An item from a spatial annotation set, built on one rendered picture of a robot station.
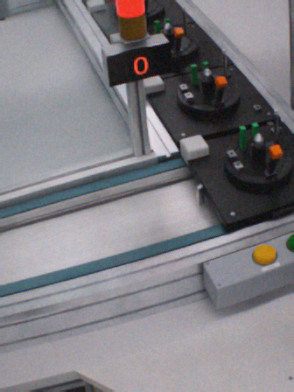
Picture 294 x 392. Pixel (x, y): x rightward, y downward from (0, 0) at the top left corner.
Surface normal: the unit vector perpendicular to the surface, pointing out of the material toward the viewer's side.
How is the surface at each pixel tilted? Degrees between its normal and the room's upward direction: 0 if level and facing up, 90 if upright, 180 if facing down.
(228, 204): 0
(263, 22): 0
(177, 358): 0
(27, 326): 90
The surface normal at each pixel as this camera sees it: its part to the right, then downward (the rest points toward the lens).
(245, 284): 0.32, 0.60
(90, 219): -0.08, -0.75
